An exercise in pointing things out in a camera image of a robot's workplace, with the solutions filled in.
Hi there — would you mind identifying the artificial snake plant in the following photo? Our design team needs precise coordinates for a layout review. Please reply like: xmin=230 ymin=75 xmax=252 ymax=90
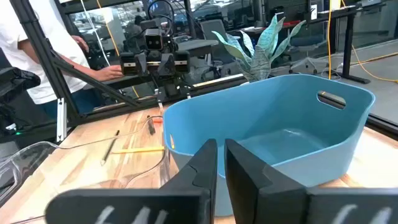
xmin=211 ymin=14 xmax=307 ymax=83

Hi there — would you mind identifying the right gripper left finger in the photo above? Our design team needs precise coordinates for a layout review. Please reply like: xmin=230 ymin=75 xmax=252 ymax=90
xmin=45 ymin=139 xmax=218 ymax=224

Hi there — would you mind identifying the blue plastic bin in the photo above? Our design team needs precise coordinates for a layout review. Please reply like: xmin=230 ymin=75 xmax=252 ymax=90
xmin=163 ymin=73 xmax=376 ymax=217

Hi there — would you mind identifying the yellow cable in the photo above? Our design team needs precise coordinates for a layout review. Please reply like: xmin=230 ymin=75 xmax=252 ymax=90
xmin=326 ymin=0 xmax=398 ymax=83
xmin=95 ymin=0 xmax=121 ymax=57

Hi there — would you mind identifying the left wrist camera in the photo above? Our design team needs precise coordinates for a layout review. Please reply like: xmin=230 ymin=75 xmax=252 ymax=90
xmin=143 ymin=27 xmax=164 ymax=51

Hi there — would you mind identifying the grey striped pencil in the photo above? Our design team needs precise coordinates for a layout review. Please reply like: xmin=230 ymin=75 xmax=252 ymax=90
xmin=99 ymin=129 xmax=121 ymax=166

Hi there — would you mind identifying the black aluminium table frame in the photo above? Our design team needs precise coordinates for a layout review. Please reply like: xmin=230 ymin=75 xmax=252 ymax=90
xmin=9 ymin=0 xmax=398 ymax=141

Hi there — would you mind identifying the yellow pencil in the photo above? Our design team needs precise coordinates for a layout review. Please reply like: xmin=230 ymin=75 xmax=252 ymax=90
xmin=111 ymin=146 xmax=165 ymax=155

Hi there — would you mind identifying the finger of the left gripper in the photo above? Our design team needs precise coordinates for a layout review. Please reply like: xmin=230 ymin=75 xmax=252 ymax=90
xmin=135 ymin=52 xmax=147 ymax=75
xmin=158 ymin=52 xmax=175 ymax=77

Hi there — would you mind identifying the black desk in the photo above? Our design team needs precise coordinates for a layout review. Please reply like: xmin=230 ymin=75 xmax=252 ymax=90
xmin=310 ymin=0 xmax=386 ymax=85

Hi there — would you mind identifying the silver frame bracket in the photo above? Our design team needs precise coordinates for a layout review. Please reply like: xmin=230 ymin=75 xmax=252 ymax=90
xmin=56 ymin=98 xmax=68 ymax=142

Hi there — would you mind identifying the person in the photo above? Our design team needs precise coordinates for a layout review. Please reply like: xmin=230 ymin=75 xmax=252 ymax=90
xmin=0 ymin=0 xmax=125 ymax=121

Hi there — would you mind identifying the blue office chair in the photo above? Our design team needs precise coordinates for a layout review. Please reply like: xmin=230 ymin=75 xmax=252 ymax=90
xmin=287 ymin=34 xmax=330 ymax=75

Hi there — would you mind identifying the clear plastic bin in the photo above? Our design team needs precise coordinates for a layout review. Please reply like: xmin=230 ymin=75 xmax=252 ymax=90
xmin=0 ymin=114 xmax=172 ymax=206

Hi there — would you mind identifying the grey office chair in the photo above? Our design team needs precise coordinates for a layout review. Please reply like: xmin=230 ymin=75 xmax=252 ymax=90
xmin=200 ymin=19 xmax=237 ymax=63

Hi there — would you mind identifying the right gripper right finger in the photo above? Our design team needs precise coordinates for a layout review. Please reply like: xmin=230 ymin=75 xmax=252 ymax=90
xmin=224 ymin=139 xmax=398 ymax=224

